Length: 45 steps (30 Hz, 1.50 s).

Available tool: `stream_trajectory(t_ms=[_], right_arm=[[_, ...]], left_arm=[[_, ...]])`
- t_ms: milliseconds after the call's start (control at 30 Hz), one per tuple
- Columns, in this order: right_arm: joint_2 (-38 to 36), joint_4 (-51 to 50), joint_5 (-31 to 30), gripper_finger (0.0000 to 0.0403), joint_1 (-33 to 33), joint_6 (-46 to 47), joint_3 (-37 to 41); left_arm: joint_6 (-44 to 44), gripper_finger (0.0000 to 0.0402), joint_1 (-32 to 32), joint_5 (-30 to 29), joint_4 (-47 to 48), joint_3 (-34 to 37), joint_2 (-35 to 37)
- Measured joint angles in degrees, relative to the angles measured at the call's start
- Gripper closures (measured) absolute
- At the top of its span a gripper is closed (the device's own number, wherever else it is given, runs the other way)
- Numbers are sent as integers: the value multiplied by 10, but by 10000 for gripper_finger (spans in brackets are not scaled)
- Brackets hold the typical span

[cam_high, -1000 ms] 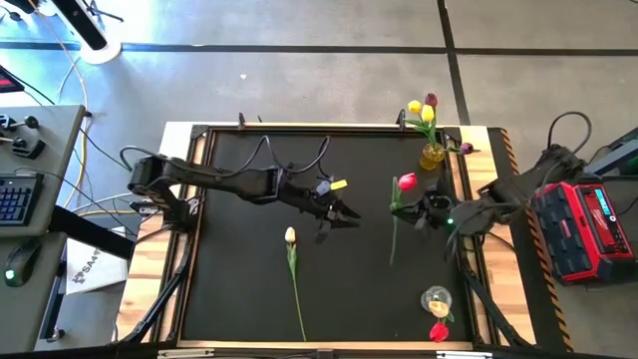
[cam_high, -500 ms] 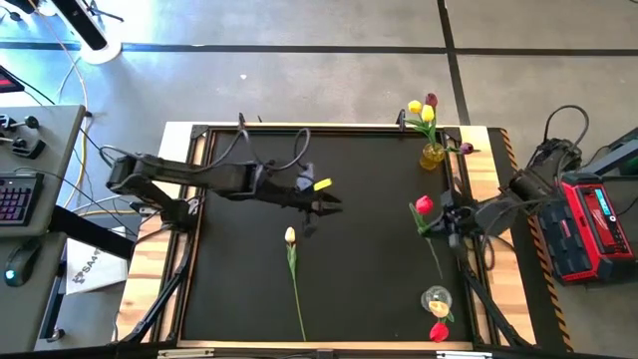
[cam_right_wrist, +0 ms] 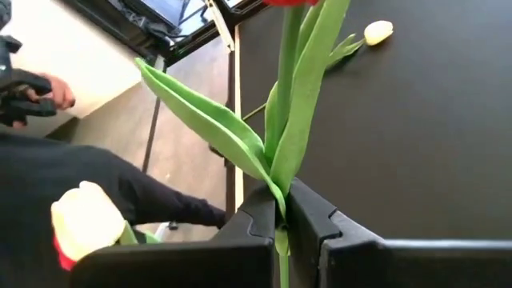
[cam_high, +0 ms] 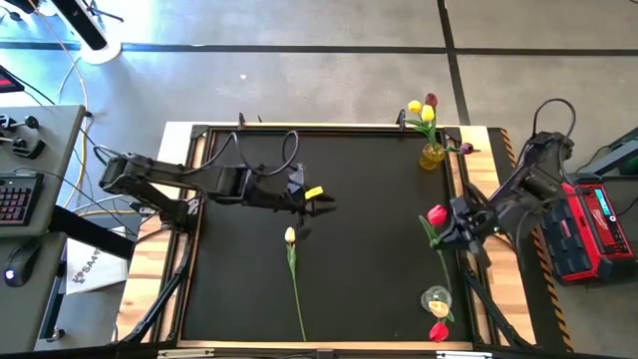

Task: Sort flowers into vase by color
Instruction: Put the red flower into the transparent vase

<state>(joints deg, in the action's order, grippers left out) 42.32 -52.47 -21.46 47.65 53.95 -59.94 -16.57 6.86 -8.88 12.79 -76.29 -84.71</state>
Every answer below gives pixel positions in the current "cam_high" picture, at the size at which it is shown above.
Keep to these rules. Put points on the black metal table frame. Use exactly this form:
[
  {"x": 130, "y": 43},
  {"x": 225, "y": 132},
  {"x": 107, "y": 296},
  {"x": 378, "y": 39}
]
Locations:
[{"x": 198, "y": 131}]

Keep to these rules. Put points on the grey desk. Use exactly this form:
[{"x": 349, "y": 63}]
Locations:
[
  {"x": 60, "y": 149},
  {"x": 30, "y": 324}
]

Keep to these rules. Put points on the black desk clamp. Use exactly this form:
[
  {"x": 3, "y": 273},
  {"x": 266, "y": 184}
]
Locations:
[{"x": 31, "y": 148}]

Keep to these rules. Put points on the amber glass vase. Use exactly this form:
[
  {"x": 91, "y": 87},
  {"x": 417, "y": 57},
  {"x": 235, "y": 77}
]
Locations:
[{"x": 431, "y": 157}]

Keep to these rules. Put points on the black computer keyboard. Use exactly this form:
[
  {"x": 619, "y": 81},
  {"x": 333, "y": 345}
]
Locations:
[{"x": 17, "y": 199}]

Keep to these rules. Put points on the black knob lever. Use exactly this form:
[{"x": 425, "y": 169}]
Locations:
[{"x": 31, "y": 121}]

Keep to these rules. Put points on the black computer mouse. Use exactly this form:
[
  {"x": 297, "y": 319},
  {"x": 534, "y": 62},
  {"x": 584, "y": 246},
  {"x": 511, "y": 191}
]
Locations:
[{"x": 20, "y": 264}]

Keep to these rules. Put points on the red portable power station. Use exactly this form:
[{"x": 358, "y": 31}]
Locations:
[{"x": 578, "y": 244}]

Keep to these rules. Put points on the black metal beam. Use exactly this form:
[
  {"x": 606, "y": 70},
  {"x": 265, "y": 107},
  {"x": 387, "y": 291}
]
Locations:
[{"x": 95, "y": 234}]

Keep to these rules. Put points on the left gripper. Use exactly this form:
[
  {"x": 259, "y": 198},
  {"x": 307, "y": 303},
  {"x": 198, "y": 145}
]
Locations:
[{"x": 279, "y": 192}]

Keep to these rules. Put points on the silver metal bracket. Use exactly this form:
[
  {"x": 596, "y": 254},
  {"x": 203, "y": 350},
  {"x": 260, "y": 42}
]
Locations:
[
  {"x": 463, "y": 355},
  {"x": 184, "y": 354}
]

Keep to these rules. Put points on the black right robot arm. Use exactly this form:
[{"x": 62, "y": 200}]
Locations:
[{"x": 533, "y": 189}]

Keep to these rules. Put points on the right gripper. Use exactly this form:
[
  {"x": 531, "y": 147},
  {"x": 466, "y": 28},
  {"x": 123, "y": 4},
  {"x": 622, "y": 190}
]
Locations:
[{"x": 468, "y": 224}]

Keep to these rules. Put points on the black panel with hazard stripes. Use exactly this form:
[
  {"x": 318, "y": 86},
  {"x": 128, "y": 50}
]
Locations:
[{"x": 538, "y": 319}]

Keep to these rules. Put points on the yellow tape tag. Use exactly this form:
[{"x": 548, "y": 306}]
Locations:
[{"x": 314, "y": 192}]

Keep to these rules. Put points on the grey equipment case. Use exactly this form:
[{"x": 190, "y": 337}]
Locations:
[{"x": 618, "y": 154}]

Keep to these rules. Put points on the yellow artificial tulip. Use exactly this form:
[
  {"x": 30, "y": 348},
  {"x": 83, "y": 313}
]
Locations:
[
  {"x": 427, "y": 113},
  {"x": 415, "y": 106}
]

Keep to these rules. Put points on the dark maroon artificial tulip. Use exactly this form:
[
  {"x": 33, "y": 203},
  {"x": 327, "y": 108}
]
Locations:
[
  {"x": 466, "y": 148},
  {"x": 431, "y": 100}
]

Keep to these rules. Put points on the red artificial tulip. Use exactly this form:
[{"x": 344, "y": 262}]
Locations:
[
  {"x": 438, "y": 331},
  {"x": 437, "y": 215}
]

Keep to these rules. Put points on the black table clamp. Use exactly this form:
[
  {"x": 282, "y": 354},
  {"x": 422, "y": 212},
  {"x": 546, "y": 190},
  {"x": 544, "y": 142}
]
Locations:
[
  {"x": 401, "y": 121},
  {"x": 242, "y": 121}
]

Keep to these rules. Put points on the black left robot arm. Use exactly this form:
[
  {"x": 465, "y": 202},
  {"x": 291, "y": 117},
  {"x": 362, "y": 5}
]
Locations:
[{"x": 199, "y": 179}]

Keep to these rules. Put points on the dark monitor screen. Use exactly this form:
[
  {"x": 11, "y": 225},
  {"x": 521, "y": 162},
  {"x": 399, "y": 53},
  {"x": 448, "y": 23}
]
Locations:
[{"x": 9, "y": 82}]

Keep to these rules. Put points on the white pedestal stand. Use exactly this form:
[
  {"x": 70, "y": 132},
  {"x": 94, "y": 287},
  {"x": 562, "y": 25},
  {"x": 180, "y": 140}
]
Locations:
[{"x": 99, "y": 52}]

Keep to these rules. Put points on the clear glass vase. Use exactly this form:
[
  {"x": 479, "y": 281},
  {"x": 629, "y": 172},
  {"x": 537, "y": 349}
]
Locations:
[{"x": 432, "y": 296}]

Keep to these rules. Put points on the black table mat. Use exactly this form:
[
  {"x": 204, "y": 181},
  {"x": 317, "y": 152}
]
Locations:
[{"x": 239, "y": 309}]

